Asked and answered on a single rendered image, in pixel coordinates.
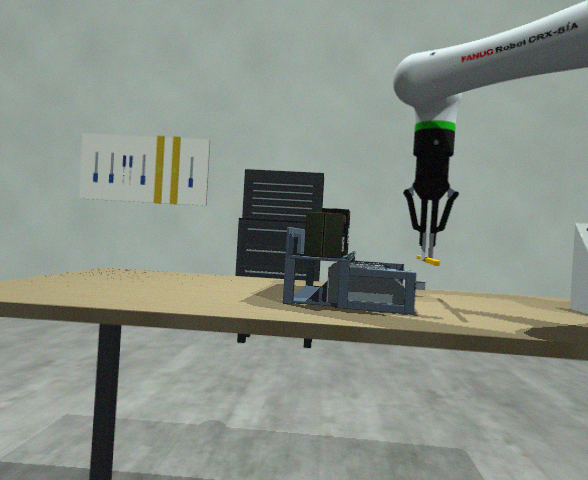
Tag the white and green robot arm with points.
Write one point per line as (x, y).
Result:
(432, 82)

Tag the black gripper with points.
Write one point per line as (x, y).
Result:
(431, 183)

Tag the yellow bar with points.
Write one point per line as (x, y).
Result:
(430, 261)

